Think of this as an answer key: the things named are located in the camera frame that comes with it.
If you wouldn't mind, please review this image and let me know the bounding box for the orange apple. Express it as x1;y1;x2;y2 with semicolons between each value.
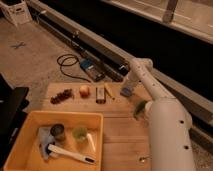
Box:
79;85;90;98

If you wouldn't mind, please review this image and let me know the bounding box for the blue power box device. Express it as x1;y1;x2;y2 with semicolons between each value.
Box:
80;59;105;82

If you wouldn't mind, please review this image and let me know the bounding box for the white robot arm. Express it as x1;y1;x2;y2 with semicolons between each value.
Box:
121;58;196;171

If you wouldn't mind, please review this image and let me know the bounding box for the yellow plastic bin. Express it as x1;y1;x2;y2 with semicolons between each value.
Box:
3;111;103;171

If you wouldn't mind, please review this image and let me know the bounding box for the black chair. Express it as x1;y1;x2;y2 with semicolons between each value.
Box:
0;73;29;168

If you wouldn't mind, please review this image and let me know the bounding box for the brown rectangular bar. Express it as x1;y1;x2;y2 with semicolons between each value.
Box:
96;86;106;104

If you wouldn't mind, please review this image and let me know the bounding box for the blue sponge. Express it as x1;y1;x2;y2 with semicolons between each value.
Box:
120;88;132;97

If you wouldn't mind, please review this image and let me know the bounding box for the black coiled cable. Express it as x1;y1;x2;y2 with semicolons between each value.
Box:
56;53;93;83

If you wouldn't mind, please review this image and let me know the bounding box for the bunch of dark grapes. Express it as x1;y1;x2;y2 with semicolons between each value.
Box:
50;89;74;104

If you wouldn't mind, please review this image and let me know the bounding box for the green plastic cup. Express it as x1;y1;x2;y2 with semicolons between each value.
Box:
72;125;87;143

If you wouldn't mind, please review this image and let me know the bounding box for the blue cloth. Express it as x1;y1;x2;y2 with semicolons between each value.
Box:
38;126;56;160

